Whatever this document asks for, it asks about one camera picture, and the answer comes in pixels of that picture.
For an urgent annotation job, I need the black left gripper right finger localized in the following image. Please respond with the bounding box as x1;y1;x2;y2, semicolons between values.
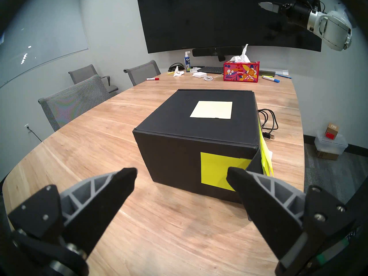
226;167;360;276

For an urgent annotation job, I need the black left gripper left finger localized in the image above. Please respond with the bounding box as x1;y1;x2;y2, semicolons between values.
6;167;138;258

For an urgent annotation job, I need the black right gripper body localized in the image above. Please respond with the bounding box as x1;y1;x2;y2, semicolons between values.
280;2;312;28

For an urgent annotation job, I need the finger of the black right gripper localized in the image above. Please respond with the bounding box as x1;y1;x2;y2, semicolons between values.
258;2;281;14

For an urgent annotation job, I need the black wired computer mouse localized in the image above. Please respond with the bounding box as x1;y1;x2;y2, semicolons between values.
258;109;279;140

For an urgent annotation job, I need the colourful floral tissue box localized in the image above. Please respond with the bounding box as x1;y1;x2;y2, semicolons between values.
223;44;260;83

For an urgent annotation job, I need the flat brown cardboard box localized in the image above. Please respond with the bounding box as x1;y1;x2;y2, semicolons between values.
316;149;340;160

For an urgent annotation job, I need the black cardboard box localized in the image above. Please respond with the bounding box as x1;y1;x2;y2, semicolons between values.
132;89;273;221

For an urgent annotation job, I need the small brown cardboard box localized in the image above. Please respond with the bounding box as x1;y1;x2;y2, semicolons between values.
325;122;339;140

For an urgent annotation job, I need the black video conference bar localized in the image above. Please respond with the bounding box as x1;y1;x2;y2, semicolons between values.
192;46;243;62

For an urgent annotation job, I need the clear plastic storage bin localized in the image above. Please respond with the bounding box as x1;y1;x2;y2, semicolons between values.
314;132;348;155

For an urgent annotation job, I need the black keyboard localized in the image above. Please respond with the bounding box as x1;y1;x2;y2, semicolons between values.
197;66;224;74

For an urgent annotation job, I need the grey ribbed mesh chair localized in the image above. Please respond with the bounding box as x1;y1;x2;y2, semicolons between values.
38;75;111;132

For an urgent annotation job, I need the white sticky note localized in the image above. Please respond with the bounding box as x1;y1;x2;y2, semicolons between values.
190;101;233;119

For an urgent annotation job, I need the grey office chair with armrests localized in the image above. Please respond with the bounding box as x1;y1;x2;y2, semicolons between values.
68;64;119;94

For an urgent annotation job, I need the large black wall screen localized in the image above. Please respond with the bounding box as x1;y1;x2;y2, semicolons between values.
136;0;322;54

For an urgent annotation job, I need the wall-mounted glass whiteboard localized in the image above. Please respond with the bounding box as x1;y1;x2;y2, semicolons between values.
0;0;89;89

